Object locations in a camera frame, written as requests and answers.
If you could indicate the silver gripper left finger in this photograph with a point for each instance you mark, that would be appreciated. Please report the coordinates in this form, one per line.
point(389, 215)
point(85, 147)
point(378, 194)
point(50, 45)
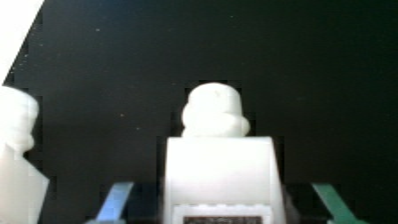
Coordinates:
point(110, 212)

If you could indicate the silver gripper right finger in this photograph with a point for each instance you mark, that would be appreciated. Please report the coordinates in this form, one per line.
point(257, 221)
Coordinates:
point(337, 209)

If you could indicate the white table leg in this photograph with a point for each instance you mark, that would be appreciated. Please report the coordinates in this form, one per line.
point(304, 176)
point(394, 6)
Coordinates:
point(222, 185)
point(23, 182)

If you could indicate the white right obstacle block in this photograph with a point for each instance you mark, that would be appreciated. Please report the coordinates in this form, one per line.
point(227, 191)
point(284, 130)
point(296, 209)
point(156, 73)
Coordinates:
point(18, 12)

